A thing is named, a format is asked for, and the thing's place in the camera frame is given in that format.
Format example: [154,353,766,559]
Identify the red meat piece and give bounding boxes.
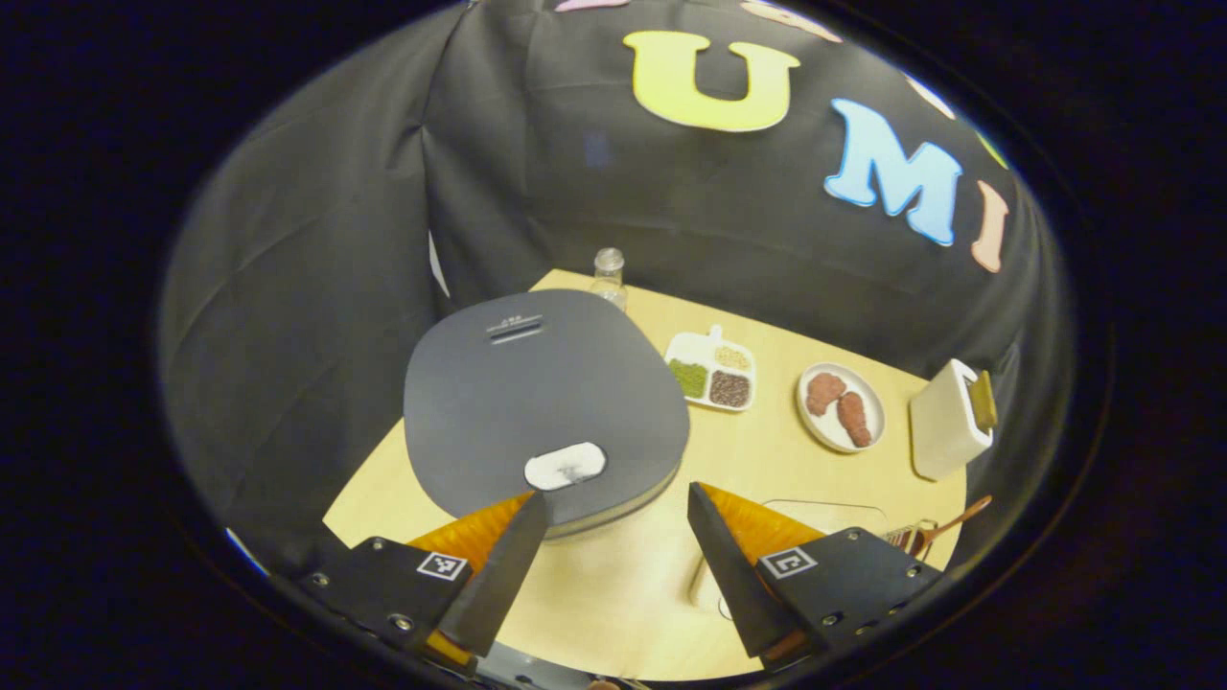
[837,390,873,449]
[805,372,848,417]

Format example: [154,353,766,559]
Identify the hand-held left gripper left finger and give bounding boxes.
[292,491,553,673]

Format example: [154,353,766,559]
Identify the white toaster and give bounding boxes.
[909,358,994,482]

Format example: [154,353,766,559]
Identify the dark grey rice cooker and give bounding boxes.
[403,289,691,540]

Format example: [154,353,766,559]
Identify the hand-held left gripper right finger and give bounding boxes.
[686,481,946,671]

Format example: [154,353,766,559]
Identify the black backdrop cloth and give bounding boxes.
[158,0,1070,576]

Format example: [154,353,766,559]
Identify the brown toast slice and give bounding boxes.
[966,370,999,432]

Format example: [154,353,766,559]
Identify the white divided bean dish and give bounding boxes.
[664,324,757,413]

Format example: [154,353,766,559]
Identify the small clear glass bottle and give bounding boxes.
[590,247,629,312]

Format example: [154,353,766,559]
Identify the white round plate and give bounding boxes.
[796,361,887,454]

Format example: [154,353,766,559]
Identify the clear glass tray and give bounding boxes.
[688,498,891,619]

